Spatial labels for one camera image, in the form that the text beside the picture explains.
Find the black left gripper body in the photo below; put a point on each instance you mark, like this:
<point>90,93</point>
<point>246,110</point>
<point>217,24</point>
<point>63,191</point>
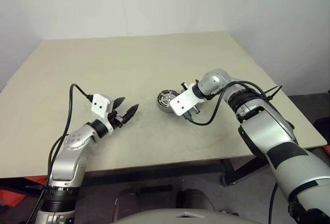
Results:
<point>116,120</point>

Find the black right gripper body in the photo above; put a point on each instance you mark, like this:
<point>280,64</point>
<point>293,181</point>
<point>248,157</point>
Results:
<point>189,115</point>

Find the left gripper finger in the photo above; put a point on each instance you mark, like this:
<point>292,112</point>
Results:
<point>119,102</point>
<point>130,112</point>

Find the motor stator with copper windings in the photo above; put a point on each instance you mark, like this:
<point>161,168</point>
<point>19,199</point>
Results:
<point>165,100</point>

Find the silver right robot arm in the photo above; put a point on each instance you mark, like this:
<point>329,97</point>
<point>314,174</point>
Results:
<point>270,131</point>

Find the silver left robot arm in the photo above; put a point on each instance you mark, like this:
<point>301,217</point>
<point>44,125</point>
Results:
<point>67,162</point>

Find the dark rounded shape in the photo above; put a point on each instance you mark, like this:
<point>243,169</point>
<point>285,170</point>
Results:
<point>129,200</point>
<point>196,199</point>

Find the grey robot torso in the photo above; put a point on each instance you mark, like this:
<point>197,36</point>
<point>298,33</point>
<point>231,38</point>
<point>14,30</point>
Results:
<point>165,217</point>

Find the red fabric object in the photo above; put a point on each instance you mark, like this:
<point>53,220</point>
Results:
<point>10,197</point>

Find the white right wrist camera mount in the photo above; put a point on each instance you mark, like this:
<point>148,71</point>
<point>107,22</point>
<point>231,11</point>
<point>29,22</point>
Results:
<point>183,102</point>

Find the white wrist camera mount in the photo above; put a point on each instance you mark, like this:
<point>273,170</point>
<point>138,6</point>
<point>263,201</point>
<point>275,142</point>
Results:
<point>99,104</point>
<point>183,102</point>

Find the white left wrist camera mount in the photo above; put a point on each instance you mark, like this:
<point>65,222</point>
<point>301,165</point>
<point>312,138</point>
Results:
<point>99,104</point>

